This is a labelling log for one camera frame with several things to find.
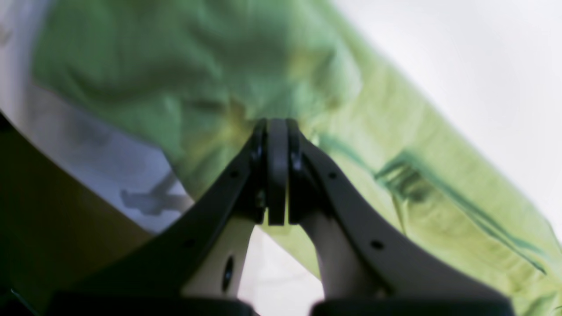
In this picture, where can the green t-shirt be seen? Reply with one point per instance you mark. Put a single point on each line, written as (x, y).
(193, 77)

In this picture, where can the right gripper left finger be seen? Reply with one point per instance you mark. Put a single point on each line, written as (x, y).
(194, 267)

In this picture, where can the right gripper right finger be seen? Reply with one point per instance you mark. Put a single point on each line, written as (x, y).
(369, 268)

